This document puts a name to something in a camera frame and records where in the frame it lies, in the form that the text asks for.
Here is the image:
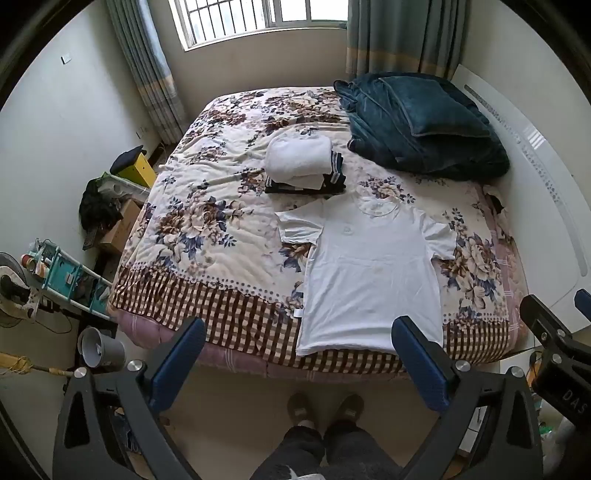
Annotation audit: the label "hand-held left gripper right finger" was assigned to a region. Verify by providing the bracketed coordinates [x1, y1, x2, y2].
[391, 315, 543, 480]

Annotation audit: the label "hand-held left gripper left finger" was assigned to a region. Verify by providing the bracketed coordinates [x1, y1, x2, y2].
[53, 316, 207, 480]

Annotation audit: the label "white t-shirt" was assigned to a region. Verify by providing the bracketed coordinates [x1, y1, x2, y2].
[274, 191, 459, 357]

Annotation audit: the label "black clothes heap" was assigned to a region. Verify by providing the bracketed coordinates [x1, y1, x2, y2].
[78, 178, 123, 232]

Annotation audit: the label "pink checked mattress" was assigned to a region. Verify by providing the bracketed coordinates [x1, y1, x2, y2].
[115, 185, 531, 383]

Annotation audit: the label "grey waste bin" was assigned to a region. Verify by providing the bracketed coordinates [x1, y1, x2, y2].
[77, 327, 126, 368]

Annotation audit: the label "grey slipper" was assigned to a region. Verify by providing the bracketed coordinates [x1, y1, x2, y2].
[287, 392, 319, 428]
[335, 392, 365, 423]

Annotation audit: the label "floral plush blanket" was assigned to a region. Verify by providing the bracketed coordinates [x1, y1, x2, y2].
[107, 85, 529, 374]

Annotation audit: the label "person's legs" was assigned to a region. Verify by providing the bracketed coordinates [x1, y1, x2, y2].
[249, 425, 393, 480]

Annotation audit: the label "teal storage cart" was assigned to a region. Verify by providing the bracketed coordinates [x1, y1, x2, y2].
[25, 237, 114, 321]

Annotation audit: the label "cardboard box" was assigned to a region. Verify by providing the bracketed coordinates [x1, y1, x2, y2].
[99, 198, 144, 254]

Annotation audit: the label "white headboard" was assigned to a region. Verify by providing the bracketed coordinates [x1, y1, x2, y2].
[450, 64, 591, 333]

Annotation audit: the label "standing fan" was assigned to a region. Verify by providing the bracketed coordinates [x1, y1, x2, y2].
[0, 251, 44, 328]

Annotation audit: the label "yellow box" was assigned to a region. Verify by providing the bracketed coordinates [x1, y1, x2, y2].
[117, 152, 158, 189]

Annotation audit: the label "dark cap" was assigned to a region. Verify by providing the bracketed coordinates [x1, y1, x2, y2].
[111, 145, 146, 171]

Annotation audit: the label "dark teal quilt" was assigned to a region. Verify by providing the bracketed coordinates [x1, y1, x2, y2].
[333, 71, 511, 182]

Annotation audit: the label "grey-green striped curtain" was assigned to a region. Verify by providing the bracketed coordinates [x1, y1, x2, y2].
[345, 0, 465, 81]
[105, 0, 188, 144]

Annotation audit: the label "barred window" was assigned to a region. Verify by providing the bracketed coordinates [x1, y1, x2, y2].
[168, 0, 348, 51]

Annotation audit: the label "yellow broom handle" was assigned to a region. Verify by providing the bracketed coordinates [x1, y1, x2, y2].
[0, 353, 75, 377]

